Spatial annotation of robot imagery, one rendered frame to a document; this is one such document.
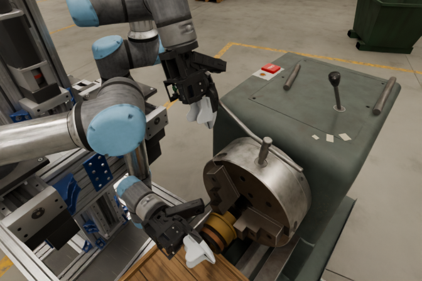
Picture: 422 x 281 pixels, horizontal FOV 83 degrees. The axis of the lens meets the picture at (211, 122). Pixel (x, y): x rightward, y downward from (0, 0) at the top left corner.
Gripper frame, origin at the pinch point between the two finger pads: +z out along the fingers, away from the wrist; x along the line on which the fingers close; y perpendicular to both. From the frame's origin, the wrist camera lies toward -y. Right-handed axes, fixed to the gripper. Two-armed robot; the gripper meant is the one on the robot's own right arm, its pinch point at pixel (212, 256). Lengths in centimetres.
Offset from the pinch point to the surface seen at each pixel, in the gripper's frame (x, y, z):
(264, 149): 22.0, -19.7, -0.9
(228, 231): 3.3, -6.2, -0.2
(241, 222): 3.1, -10.5, 0.9
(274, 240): 2.8, -12.3, 9.9
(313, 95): 18, -58, -4
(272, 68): 19, -66, -24
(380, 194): -107, -162, 45
